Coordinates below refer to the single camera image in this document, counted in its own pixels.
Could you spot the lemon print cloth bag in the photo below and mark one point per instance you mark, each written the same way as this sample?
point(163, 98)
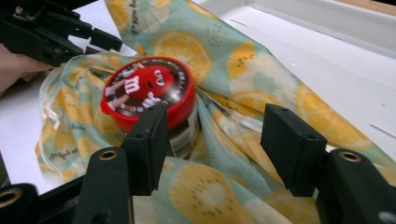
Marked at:
point(249, 77)

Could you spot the candy jar with red lid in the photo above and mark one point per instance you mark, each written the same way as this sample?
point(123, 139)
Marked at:
point(149, 82)

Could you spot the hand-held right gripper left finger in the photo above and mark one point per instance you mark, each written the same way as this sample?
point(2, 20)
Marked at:
point(143, 155)

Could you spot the white table cover sheet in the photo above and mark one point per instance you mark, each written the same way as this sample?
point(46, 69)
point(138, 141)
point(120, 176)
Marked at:
point(18, 140)

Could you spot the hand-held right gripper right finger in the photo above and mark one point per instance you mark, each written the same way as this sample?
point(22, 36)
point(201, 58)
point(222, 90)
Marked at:
point(292, 149)

